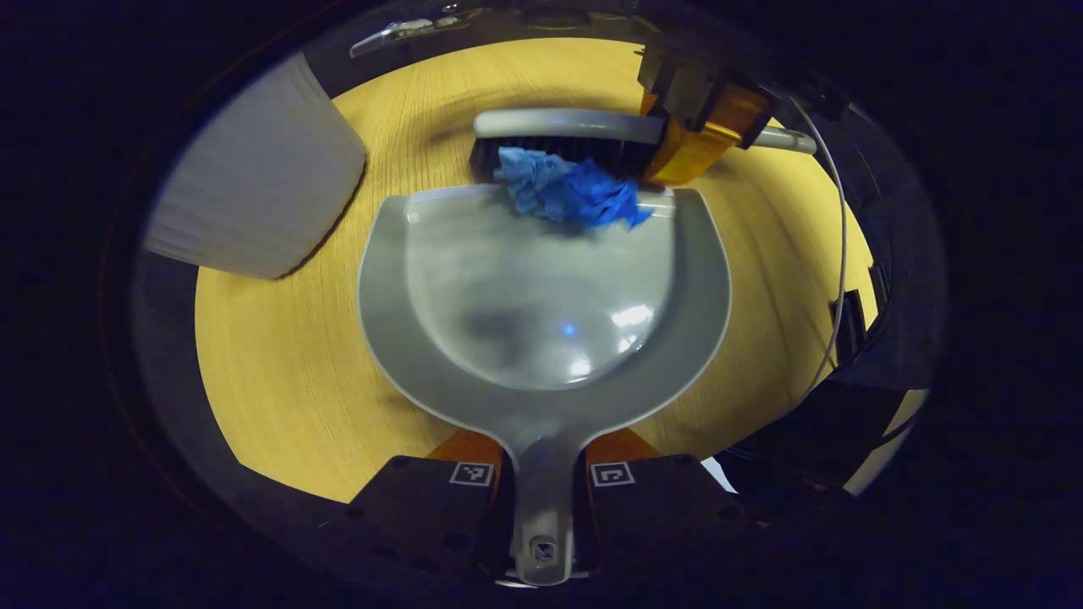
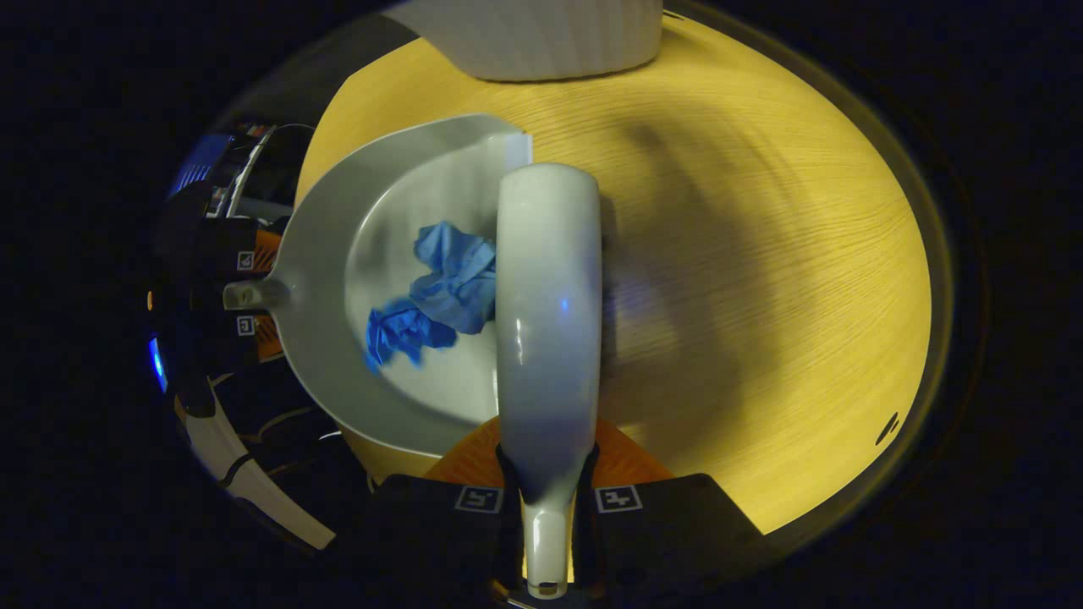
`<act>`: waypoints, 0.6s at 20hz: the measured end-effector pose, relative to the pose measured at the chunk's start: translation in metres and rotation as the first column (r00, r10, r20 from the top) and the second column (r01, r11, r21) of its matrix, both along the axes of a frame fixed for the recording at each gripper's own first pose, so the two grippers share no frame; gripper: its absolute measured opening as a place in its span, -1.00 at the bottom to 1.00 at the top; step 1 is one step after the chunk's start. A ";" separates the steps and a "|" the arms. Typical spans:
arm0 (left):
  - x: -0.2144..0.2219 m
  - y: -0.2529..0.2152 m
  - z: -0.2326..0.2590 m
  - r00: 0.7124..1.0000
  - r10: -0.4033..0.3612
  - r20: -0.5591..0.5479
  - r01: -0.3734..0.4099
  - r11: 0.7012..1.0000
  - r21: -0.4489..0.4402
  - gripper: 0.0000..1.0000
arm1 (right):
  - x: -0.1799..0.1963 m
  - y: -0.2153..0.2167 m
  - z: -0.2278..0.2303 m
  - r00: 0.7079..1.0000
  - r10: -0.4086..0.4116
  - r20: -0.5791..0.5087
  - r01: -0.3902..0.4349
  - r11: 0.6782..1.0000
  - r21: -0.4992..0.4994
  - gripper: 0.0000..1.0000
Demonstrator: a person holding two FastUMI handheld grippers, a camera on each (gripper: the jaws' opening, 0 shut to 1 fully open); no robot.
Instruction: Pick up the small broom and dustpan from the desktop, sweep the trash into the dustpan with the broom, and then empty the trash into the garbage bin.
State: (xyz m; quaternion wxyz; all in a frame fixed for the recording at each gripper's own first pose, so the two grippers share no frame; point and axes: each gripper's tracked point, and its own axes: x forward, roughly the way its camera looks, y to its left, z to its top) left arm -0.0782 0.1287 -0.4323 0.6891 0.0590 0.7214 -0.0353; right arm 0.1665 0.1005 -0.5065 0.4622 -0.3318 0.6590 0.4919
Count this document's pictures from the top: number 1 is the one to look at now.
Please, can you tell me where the grey plastic dustpan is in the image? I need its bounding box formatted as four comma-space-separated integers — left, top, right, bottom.
356, 184, 734, 588

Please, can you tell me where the dark blue paper scrap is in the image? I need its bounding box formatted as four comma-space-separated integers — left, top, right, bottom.
541, 159, 654, 231

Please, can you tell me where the shiny metal object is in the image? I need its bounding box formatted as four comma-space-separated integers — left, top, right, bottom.
350, 17, 475, 58

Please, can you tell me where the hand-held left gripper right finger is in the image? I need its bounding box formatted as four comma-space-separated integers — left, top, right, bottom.
582, 425, 749, 582

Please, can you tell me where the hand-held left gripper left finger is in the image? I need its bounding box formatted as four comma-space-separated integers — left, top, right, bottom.
344, 428, 510, 578

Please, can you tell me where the small white broom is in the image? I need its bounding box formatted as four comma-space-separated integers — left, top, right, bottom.
468, 107, 818, 185

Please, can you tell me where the white plastic garbage bin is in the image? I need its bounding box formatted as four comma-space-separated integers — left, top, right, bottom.
142, 51, 370, 281

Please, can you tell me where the wooden desktop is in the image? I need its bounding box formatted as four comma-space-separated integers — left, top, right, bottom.
193, 37, 881, 505

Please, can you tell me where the light blue paper scrap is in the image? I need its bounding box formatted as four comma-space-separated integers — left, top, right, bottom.
493, 146, 585, 217

